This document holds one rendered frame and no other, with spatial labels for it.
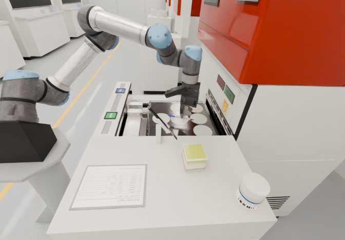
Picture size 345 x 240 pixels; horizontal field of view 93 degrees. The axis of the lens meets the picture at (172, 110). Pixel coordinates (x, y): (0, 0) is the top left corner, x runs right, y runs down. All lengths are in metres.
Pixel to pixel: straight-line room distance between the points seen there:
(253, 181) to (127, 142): 0.47
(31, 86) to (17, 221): 1.23
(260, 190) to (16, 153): 0.94
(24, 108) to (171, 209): 0.71
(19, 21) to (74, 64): 4.26
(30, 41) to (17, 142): 4.42
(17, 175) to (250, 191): 0.90
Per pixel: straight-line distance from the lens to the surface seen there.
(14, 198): 2.06
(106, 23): 0.77
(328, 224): 2.10
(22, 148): 0.95
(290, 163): 1.15
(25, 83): 0.95
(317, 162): 1.25
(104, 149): 0.72
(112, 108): 0.95
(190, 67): 0.71
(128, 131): 0.90
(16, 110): 0.92
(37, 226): 1.80
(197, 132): 0.88
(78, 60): 0.97
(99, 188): 0.61
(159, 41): 0.60
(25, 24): 5.15
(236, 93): 0.78
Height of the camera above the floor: 1.47
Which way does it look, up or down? 35 degrees down
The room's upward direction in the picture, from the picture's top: 4 degrees clockwise
